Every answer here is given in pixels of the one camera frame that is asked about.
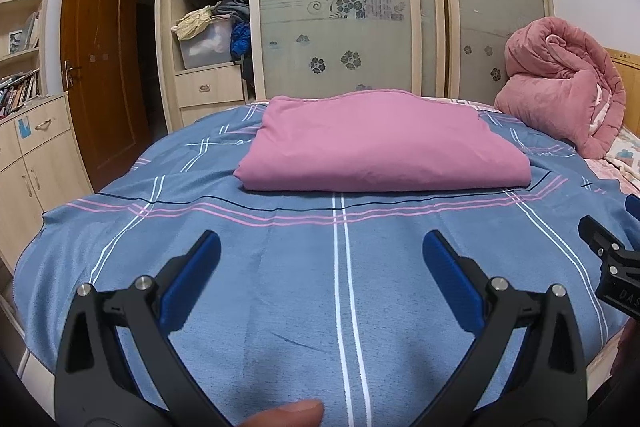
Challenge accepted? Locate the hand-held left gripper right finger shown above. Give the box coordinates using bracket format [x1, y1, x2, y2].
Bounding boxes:
[422, 228, 587, 427]

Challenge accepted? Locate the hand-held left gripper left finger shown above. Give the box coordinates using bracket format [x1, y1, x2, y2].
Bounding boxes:
[54, 229, 236, 427]

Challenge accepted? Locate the pink and cream hooded jacket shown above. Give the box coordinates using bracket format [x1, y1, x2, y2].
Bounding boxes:
[233, 89, 532, 194]

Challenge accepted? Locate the grey clothes pile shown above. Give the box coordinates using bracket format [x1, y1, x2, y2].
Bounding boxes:
[212, 0, 251, 22]

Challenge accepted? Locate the person's left hand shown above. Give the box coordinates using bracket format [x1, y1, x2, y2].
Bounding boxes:
[235, 399, 325, 427]

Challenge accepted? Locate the floral bed sheet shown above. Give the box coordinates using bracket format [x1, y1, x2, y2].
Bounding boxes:
[582, 127, 640, 198]

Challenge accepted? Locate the blue plaid blanket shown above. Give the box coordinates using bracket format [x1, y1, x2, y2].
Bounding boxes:
[12, 99, 633, 427]

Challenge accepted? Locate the wooden bed headboard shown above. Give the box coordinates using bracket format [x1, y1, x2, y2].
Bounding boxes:
[602, 48, 640, 142]

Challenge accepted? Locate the rolled pink quilt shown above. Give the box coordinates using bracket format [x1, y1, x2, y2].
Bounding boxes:
[494, 17, 627, 159]

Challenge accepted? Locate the cream wardrobe drawer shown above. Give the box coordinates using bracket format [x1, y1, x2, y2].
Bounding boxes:
[179, 99, 251, 126]
[175, 64, 246, 105]

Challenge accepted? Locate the cream cabinet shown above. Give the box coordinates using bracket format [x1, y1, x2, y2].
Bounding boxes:
[0, 92, 96, 275]

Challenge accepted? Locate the brown wooden door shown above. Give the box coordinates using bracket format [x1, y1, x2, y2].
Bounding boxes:
[59, 0, 152, 192]

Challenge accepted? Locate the translucent storage box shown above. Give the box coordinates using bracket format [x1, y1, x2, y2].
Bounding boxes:
[179, 19, 236, 70]

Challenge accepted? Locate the blue garment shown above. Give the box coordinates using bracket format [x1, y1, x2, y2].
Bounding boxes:
[230, 21, 252, 58]

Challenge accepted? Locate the beige crumpled cloth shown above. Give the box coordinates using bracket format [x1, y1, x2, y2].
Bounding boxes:
[171, 5, 217, 42]

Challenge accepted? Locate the row of books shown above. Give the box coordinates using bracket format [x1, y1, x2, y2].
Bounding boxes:
[0, 69, 41, 115]

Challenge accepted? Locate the frosted door with large floral print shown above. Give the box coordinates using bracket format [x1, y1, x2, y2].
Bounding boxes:
[248, 0, 446, 100]

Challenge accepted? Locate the cream bookshelf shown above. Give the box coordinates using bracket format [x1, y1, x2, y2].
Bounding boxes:
[0, 0, 61, 118]

